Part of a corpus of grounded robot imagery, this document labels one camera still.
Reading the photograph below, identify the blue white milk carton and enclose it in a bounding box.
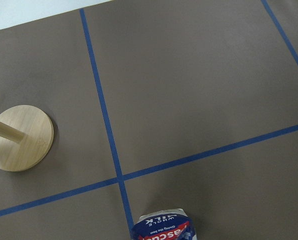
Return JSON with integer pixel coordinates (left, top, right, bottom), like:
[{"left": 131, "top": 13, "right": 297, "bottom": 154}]
[{"left": 131, "top": 208, "right": 198, "bottom": 240}]

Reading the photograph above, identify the wooden mug tree stand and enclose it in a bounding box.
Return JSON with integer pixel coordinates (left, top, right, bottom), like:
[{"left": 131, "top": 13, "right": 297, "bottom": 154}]
[{"left": 0, "top": 105, "right": 54, "bottom": 172}]

